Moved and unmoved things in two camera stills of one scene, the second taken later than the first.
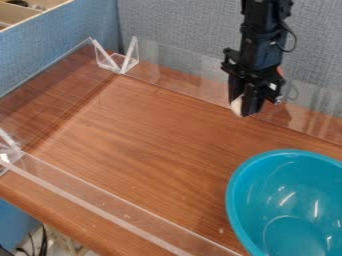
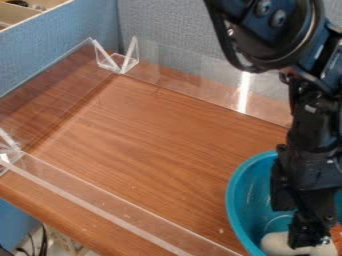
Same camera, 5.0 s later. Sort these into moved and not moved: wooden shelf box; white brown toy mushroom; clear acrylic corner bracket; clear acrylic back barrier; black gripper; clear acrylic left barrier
Moved: white brown toy mushroom; black gripper
Not moved: clear acrylic corner bracket; clear acrylic left barrier; clear acrylic back barrier; wooden shelf box
